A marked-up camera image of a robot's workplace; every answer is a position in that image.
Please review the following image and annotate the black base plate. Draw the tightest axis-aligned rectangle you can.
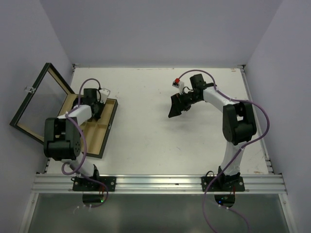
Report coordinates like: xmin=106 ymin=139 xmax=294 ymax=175
xmin=70 ymin=176 xmax=117 ymax=192
xmin=201 ymin=171 xmax=245 ymax=192

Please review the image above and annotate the white wall latch clip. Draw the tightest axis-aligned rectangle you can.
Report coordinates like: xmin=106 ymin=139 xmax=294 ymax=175
xmin=24 ymin=86 xmax=36 ymax=94

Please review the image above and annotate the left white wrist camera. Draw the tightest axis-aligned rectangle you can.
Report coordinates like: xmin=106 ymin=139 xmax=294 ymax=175
xmin=99 ymin=88 xmax=111 ymax=104

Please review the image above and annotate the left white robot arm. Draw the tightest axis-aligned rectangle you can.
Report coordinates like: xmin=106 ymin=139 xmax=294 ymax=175
xmin=44 ymin=88 xmax=105 ymax=191

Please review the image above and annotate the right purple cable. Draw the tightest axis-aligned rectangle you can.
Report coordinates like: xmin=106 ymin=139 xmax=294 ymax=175
xmin=179 ymin=69 xmax=271 ymax=233

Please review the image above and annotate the glass box lid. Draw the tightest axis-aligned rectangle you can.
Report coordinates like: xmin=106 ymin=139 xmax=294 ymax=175
xmin=10 ymin=63 xmax=75 ymax=144

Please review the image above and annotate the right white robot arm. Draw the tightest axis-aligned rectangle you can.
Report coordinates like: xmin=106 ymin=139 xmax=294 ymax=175
xmin=168 ymin=74 xmax=257 ymax=191

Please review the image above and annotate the aluminium mounting rail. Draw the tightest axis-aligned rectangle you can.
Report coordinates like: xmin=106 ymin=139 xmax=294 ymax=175
xmin=31 ymin=174 xmax=287 ymax=194

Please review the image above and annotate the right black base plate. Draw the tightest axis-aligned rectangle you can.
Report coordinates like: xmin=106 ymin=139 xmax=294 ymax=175
xmin=201 ymin=171 xmax=245 ymax=192

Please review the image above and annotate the wooden compartment organizer box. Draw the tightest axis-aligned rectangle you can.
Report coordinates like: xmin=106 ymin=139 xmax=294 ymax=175
xmin=59 ymin=88 xmax=118 ymax=159

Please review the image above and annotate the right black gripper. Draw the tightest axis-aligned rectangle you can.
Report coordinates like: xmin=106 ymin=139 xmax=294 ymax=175
xmin=169 ymin=90 xmax=201 ymax=117

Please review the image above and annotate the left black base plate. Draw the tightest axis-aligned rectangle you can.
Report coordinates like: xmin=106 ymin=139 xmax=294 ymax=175
xmin=70 ymin=176 xmax=117 ymax=192

